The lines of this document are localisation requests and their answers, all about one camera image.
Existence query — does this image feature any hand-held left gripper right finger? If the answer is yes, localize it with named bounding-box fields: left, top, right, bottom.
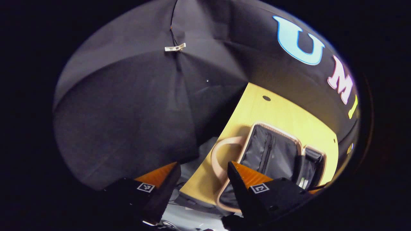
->
left=227, top=161, right=313, bottom=226

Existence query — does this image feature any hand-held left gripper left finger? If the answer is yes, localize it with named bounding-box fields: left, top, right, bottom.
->
left=103, top=162, right=181, bottom=225

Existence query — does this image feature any white plastic clip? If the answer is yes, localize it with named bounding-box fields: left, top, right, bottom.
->
left=164, top=43, right=187, bottom=52

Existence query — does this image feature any pink suitcase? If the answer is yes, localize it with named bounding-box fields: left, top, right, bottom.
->
left=211, top=121, right=327, bottom=213

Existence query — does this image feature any black backdrop cloth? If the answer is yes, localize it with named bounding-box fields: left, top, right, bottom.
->
left=53, top=0, right=360, bottom=191

